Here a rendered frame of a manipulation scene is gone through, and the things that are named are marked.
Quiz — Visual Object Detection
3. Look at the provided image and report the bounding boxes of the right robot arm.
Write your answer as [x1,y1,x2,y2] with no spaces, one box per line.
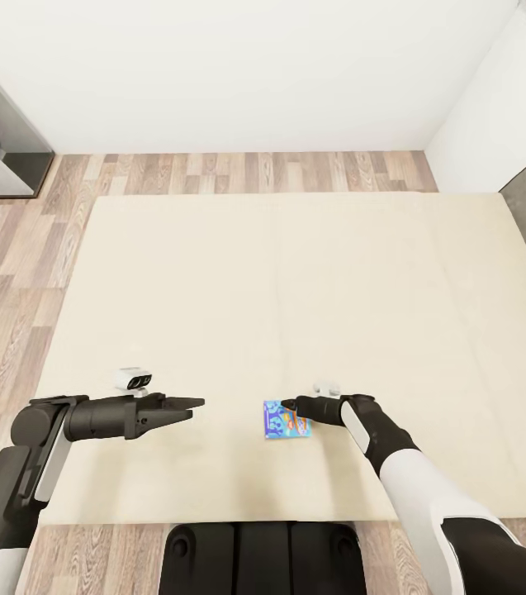
[281,380,526,595]

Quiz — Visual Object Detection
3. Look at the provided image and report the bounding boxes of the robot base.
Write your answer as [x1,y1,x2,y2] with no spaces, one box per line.
[159,521,367,595]

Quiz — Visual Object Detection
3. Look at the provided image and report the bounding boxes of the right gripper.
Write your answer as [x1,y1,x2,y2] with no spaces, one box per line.
[281,395,332,425]

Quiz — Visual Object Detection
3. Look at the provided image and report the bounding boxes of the board game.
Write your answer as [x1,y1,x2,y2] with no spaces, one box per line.
[264,400,311,439]

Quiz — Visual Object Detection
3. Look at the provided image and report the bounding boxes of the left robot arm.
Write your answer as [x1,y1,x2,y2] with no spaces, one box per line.
[0,367,206,595]

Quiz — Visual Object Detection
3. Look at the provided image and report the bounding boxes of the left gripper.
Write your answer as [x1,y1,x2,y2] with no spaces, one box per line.
[91,392,206,440]

